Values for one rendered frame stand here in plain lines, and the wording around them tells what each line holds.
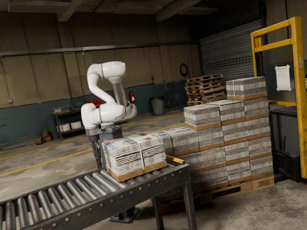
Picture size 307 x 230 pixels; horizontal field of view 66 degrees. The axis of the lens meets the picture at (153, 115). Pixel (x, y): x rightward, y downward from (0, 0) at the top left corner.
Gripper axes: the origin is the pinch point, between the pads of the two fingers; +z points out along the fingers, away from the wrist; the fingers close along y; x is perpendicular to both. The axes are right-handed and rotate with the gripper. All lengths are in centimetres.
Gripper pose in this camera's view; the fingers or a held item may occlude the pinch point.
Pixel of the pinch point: (98, 163)
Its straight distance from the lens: 170.8
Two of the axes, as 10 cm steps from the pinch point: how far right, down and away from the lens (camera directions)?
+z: 1.5, 9.8, 1.4
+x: -8.3, 2.1, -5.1
